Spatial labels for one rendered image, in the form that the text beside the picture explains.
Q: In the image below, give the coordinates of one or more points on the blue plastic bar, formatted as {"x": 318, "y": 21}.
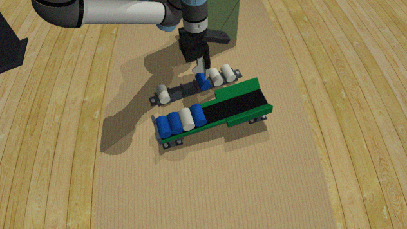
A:
{"x": 163, "y": 127}
{"x": 203, "y": 83}
{"x": 175, "y": 123}
{"x": 198, "y": 115}

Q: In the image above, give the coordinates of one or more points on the white cylinder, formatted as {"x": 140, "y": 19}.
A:
{"x": 228, "y": 73}
{"x": 215, "y": 77}
{"x": 186, "y": 119}
{"x": 162, "y": 94}

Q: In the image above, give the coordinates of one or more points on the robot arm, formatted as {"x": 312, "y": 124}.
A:
{"x": 168, "y": 13}

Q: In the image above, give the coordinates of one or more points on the dark grey slotted rack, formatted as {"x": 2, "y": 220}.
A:
{"x": 190, "y": 89}

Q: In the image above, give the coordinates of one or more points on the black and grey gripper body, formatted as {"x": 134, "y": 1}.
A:
{"x": 191, "y": 46}

